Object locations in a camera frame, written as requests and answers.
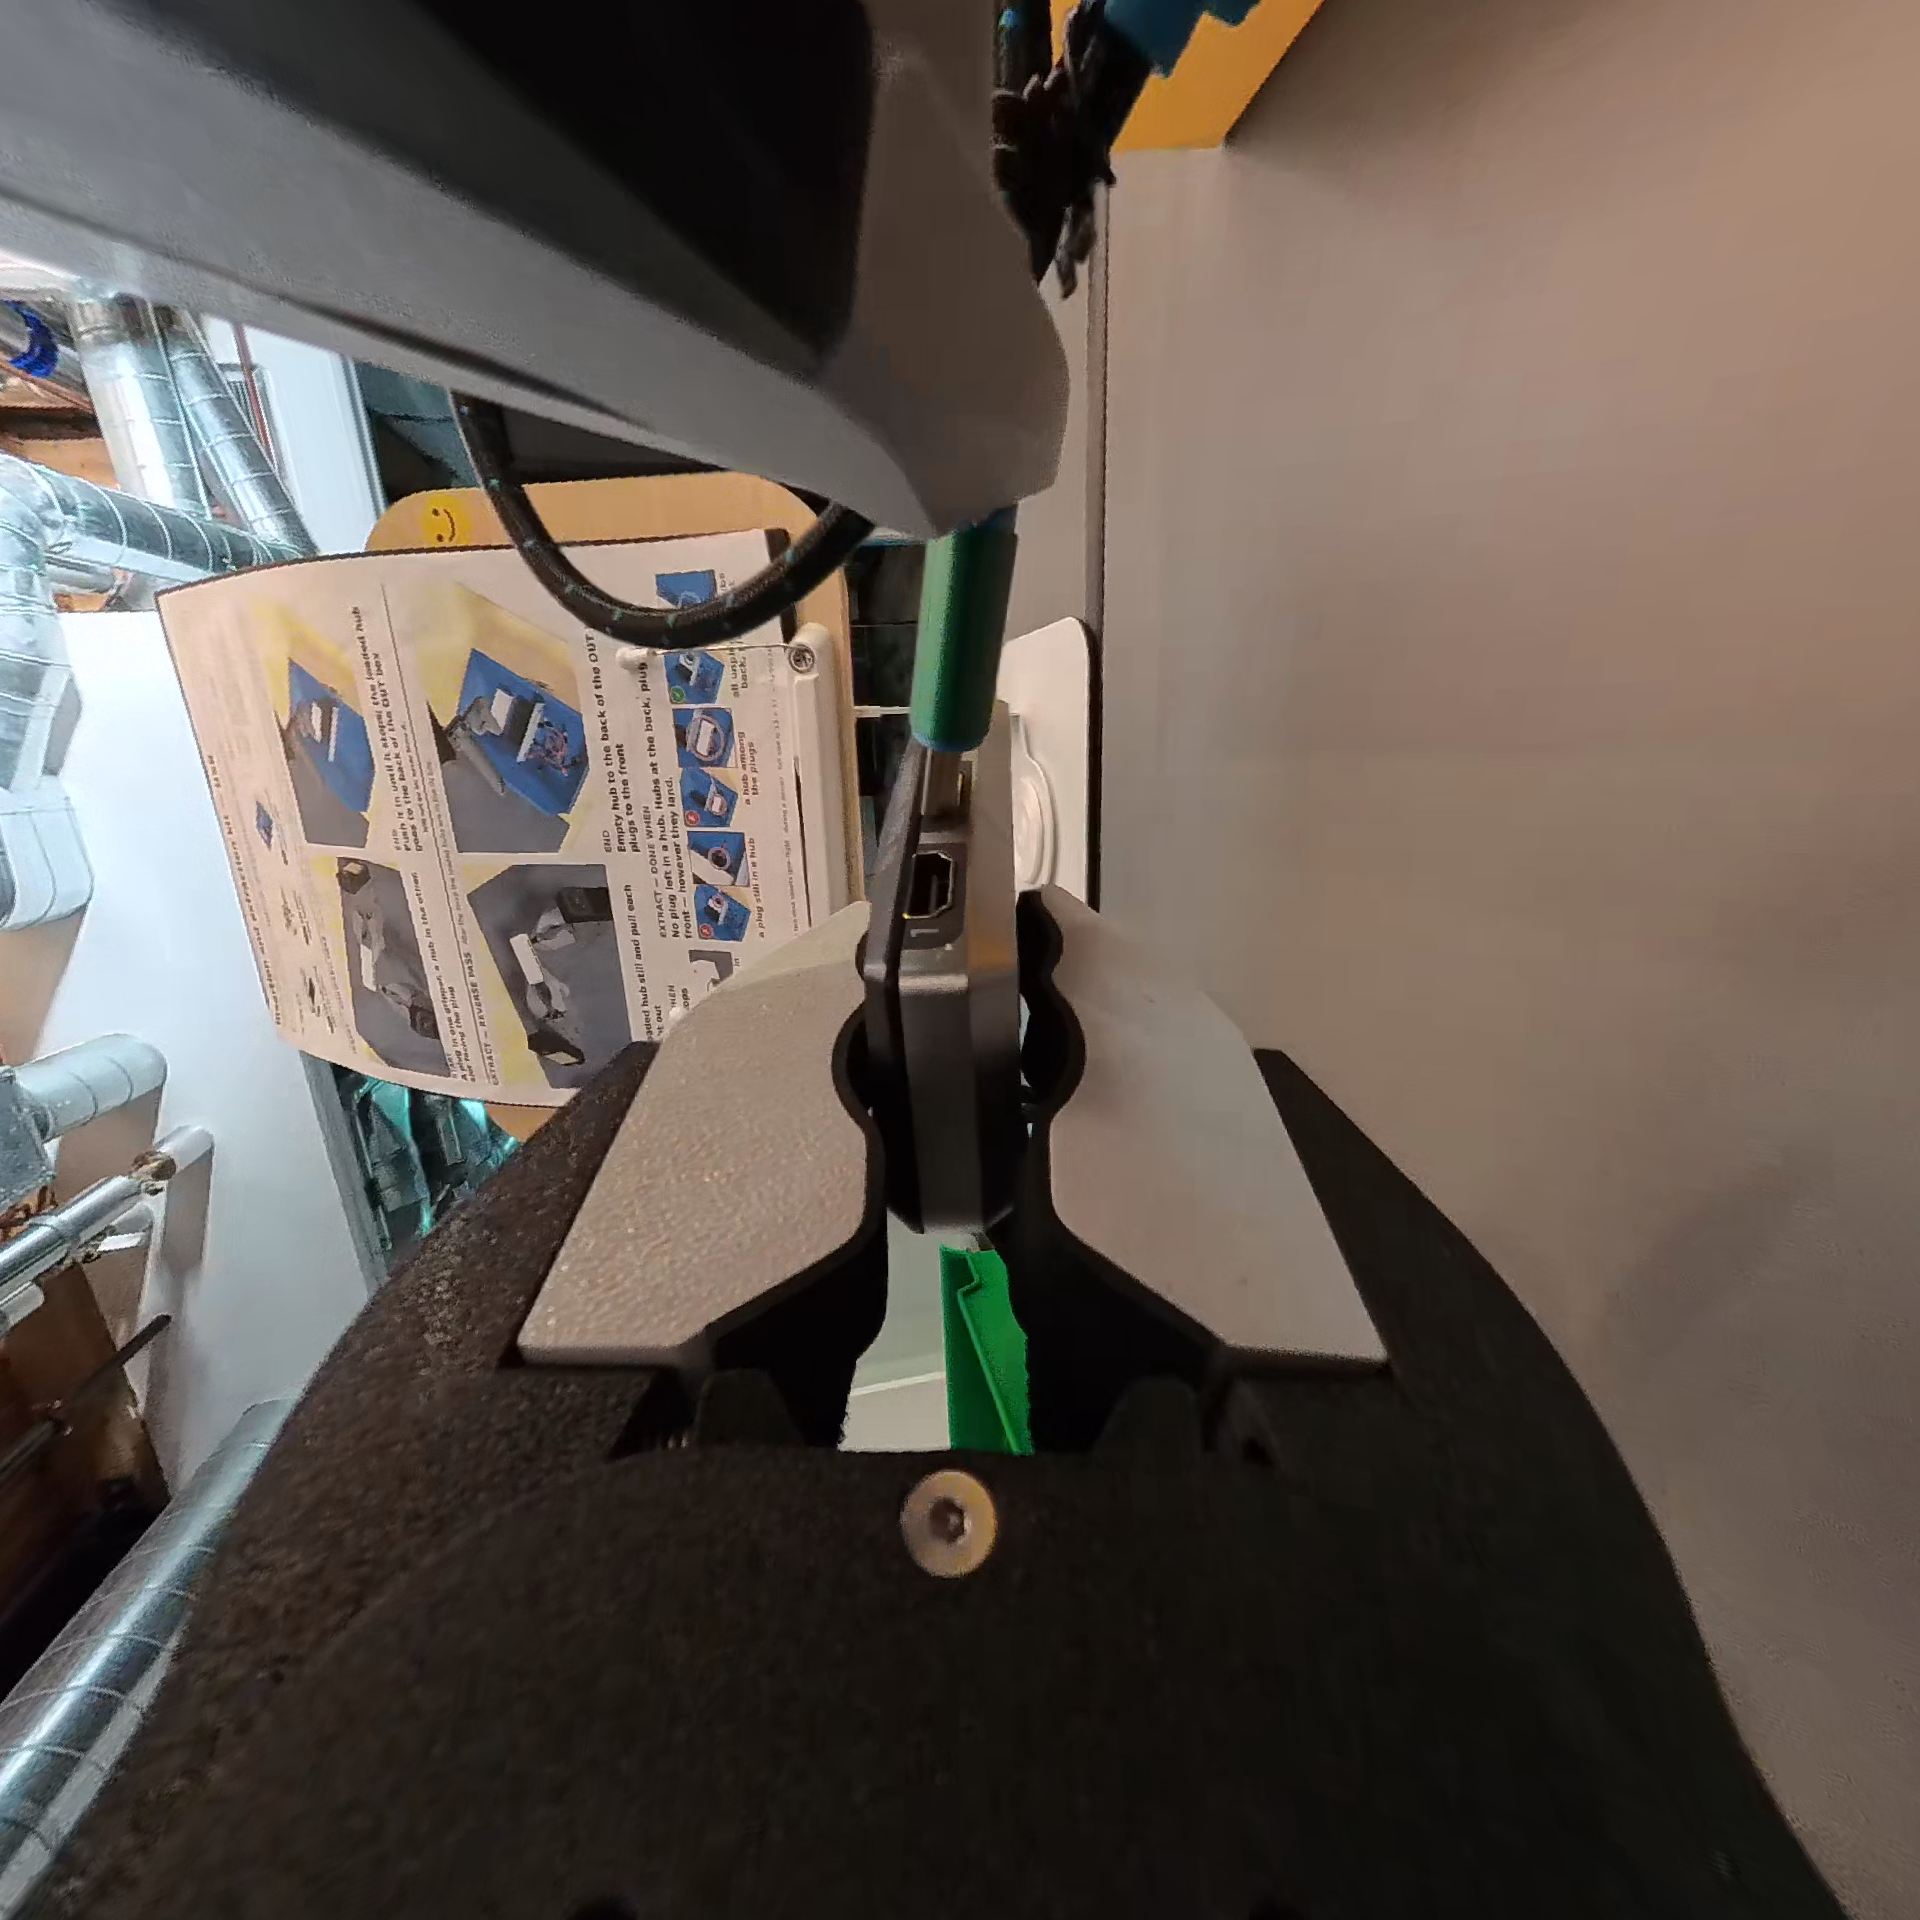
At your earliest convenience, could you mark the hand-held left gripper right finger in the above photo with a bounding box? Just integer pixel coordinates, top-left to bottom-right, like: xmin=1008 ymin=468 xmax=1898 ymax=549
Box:
xmin=1019 ymin=892 xmax=1393 ymax=1379

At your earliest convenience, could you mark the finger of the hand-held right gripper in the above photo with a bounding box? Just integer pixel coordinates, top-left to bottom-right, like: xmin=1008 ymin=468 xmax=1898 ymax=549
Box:
xmin=0 ymin=0 xmax=1073 ymax=539

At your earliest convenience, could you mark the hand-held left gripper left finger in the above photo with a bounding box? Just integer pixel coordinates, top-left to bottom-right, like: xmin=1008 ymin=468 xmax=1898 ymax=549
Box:
xmin=514 ymin=901 xmax=889 ymax=1369

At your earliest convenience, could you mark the grey metal port hub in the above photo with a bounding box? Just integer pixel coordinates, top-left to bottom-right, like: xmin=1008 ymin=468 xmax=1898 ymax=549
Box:
xmin=861 ymin=735 xmax=1028 ymax=1235

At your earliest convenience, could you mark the green plastic bin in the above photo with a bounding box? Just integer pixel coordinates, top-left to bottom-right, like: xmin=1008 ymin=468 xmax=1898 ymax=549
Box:
xmin=938 ymin=1245 xmax=1037 ymax=1456

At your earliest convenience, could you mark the yellow plastic bin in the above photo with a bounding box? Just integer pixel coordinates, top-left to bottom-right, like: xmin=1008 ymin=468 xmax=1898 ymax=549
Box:
xmin=1111 ymin=0 xmax=1328 ymax=153

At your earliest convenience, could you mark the black cable with green plugs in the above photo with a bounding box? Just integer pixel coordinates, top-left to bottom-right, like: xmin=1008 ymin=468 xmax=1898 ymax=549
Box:
xmin=450 ymin=0 xmax=1251 ymax=825

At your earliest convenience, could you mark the silver metal air duct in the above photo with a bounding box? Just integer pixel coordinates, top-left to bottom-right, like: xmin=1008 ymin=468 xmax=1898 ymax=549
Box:
xmin=0 ymin=293 xmax=319 ymax=933
xmin=0 ymin=1395 xmax=295 ymax=1883

